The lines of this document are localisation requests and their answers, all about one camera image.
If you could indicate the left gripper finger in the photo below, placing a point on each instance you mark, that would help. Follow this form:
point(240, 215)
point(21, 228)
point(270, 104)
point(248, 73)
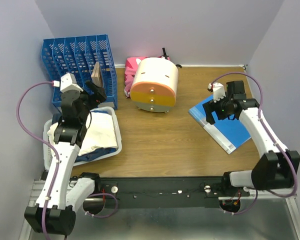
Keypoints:
point(94, 88)
point(102, 96)

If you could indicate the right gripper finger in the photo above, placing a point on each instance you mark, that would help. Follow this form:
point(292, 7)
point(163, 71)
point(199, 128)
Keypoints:
point(209, 118)
point(207, 108)

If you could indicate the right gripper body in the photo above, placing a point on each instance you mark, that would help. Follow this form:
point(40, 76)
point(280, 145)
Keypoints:
point(222, 106)

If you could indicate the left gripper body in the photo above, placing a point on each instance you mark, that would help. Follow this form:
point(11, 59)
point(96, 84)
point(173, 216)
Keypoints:
point(90, 101)

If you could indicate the orange paperback book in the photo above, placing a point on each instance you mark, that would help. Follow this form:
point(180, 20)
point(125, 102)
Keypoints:
point(96, 75)

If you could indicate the blue document folder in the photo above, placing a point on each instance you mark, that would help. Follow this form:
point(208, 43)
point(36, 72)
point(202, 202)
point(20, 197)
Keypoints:
point(229, 134)

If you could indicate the yellow drawer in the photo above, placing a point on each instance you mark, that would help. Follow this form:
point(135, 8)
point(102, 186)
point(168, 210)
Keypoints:
point(151, 98)

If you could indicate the grey bottom drawer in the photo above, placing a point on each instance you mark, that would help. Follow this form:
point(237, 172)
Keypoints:
point(153, 107)

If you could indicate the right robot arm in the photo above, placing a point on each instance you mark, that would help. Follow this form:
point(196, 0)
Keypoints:
point(277, 166)

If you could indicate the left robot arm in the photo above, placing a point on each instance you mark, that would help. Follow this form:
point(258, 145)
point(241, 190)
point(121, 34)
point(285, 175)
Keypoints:
point(56, 207)

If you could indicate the white folded cloth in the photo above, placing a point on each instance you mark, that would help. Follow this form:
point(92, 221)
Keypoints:
point(100, 132)

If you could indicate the blue plastic file organizer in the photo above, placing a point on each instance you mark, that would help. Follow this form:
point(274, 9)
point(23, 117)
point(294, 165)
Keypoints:
point(78, 55)

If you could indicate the pink camouflage cloth bag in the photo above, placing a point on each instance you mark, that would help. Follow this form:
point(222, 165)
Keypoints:
point(131, 67)

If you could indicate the white mini drawer cabinet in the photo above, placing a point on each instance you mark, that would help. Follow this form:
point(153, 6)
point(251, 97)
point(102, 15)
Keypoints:
point(152, 69)

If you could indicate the white laundry basket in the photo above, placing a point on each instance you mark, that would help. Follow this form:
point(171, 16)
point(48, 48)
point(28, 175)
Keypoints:
point(103, 138)

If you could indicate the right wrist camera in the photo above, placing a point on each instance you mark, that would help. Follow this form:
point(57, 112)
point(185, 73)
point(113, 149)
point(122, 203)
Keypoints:
point(218, 91)

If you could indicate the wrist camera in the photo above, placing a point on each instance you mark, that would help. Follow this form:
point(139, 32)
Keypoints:
point(218, 91)
point(68, 82)

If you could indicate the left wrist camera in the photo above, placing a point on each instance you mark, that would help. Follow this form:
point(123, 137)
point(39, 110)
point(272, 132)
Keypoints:
point(68, 82)

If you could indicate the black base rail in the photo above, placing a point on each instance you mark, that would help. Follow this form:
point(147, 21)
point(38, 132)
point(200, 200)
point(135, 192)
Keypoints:
point(149, 184)

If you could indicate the aluminium frame rail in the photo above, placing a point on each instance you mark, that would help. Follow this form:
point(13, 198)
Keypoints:
point(272, 195)

